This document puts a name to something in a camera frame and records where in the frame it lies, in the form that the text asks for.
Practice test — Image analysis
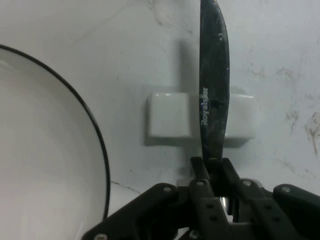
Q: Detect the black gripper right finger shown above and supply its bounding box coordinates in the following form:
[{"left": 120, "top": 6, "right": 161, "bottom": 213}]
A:
[{"left": 212, "top": 157, "right": 320, "bottom": 240}]

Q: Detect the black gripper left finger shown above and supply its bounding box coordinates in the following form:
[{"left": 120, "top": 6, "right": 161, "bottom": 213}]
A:
[{"left": 82, "top": 156, "right": 233, "bottom": 240}]

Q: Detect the stainless steel table knife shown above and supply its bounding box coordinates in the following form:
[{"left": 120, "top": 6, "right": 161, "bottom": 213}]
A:
[{"left": 198, "top": 0, "right": 231, "bottom": 216}]

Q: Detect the short white ceramic cutlery rest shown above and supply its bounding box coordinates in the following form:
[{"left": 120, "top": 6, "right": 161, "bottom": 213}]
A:
[{"left": 144, "top": 86, "right": 258, "bottom": 148}]

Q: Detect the white plate with black rim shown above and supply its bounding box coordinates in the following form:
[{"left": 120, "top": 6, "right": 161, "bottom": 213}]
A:
[{"left": 0, "top": 44, "right": 111, "bottom": 240}]

